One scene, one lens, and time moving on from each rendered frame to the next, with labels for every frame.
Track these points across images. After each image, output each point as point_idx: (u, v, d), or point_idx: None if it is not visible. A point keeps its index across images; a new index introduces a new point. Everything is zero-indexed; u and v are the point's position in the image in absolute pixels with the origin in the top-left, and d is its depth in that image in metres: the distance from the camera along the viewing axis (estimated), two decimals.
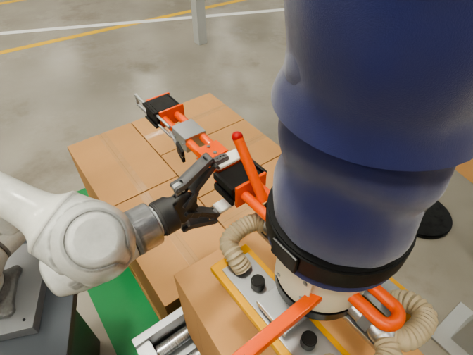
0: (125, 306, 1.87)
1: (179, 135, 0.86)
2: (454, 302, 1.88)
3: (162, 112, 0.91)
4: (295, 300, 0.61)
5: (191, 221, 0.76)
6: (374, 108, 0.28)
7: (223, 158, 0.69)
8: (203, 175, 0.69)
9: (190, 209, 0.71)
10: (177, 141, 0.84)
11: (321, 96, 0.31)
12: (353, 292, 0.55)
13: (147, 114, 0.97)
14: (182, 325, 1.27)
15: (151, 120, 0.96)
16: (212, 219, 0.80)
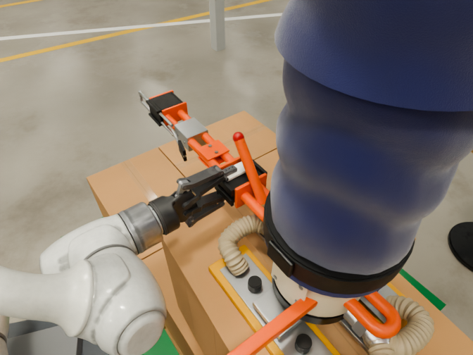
0: None
1: (181, 134, 0.86)
2: None
3: (165, 110, 0.91)
4: (291, 303, 0.61)
5: (195, 214, 0.76)
6: (406, 25, 0.22)
7: (231, 170, 0.73)
8: (210, 182, 0.72)
9: (189, 208, 0.71)
10: (179, 140, 0.84)
11: (338, 19, 0.25)
12: (349, 298, 0.55)
13: (150, 112, 0.97)
14: None
15: (155, 118, 0.96)
16: (219, 201, 0.78)
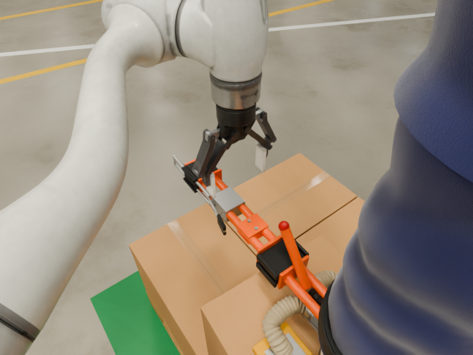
0: None
1: (219, 206, 0.88)
2: None
3: (202, 179, 0.93)
4: None
5: (259, 122, 0.71)
6: None
7: (202, 178, 0.71)
8: (209, 157, 0.69)
9: None
10: (218, 214, 0.86)
11: None
12: None
13: (185, 177, 0.99)
14: None
15: (190, 184, 0.98)
16: (268, 136, 0.76)
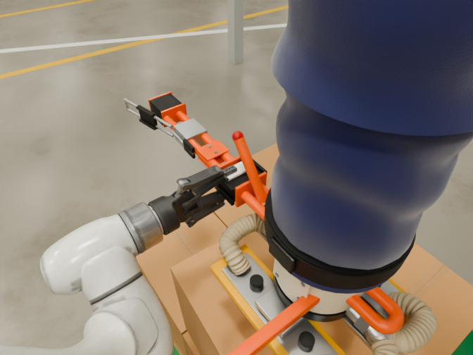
0: None
1: (180, 134, 0.87)
2: None
3: (165, 111, 0.92)
4: (293, 301, 0.61)
5: (195, 214, 0.76)
6: (386, 61, 0.25)
7: (231, 170, 0.74)
8: (210, 182, 0.72)
9: (189, 208, 0.71)
10: (184, 139, 0.84)
11: (326, 53, 0.28)
12: (351, 294, 0.55)
13: (141, 117, 0.96)
14: None
15: (148, 123, 0.95)
16: (219, 201, 0.78)
